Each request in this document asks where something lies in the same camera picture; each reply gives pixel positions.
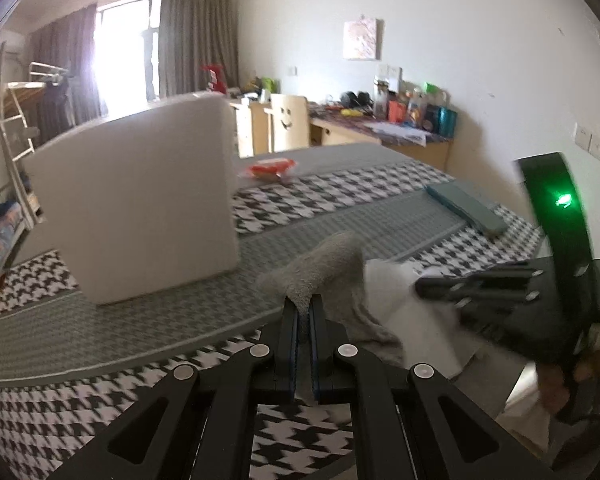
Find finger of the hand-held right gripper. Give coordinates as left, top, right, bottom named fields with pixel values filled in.
left=455, top=287, right=541, bottom=333
left=415, top=261, right=546, bottom=301

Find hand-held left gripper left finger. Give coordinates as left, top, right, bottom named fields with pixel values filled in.
left=45, top=295, right=301, bottom=480

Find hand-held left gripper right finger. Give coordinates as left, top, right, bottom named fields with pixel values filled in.
left=308, top=294, right=551, bottom=480

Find white cloth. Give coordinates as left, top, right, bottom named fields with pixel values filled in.
left=365, top=258, right=486, bottom=376

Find grey towel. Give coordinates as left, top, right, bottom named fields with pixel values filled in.
left=256, top=231, right=406, bottom=368

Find white foam box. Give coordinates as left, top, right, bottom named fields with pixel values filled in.
left=22, top=91, right=241, bottom=306

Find person's right hand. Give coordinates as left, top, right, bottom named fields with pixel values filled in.
left=536, top=359, right=575, bottom=419

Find dark green flat box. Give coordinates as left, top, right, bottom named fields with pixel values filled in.
left=424, top=182, right=507, bottom=236

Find row of toiletry bottles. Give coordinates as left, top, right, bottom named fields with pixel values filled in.
left=373, top=76, right=458, bottom=136

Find white papers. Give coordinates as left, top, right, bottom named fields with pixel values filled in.
left=371, top=122, right=428, bottom=147

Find red snack packet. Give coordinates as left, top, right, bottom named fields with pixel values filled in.
left=239, top=156, right=297, bottom=184

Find wooden desk with patterned cover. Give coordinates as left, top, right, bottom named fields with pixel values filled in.
left=307, top=110, right=453, bottom=173

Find black headphones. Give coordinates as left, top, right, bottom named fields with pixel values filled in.
left=341, top=91, right=373, bottom=110

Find cluttered wooden desk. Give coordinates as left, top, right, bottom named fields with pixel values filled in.
left=227, top=92, right=276, bottom=158

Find smiley face wooden chair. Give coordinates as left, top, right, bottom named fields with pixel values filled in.
left=270, top=93, right=311, bottom=153

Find wide brown curtain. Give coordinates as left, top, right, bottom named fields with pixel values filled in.
left=159, top=0, right=241, bottom=98

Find glass balcony door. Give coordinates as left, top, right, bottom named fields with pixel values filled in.
left=94, top=0, right=163, bottom=118

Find narrow brown curtain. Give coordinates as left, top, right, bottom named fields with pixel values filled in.
left=27, top=4, right=101, bottom=126

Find large metal bunk bed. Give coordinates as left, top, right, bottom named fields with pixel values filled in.
left=0, top=42, right=48, bottom=231

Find small metal bunk bed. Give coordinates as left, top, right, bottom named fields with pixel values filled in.
left=27, top=61, right=76, bottom=126

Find pair of wall sockets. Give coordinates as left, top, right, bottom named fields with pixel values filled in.
left=574, top=124, right=600, bottom=163

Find pink wall picture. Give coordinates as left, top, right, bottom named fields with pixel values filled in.
left=343, top=17, right=383, bottom=61

